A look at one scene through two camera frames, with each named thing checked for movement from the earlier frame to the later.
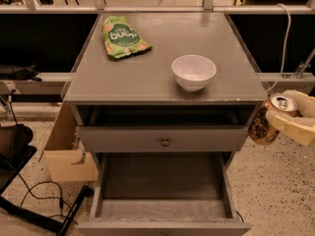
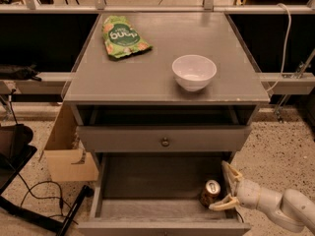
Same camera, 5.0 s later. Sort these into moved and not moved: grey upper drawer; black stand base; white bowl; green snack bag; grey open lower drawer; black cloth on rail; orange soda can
Moved: orange soda can
Not moved: black cloth on rail; grey open lower drawer; green snack bag; black stand base; white bowl; grey upper drawer
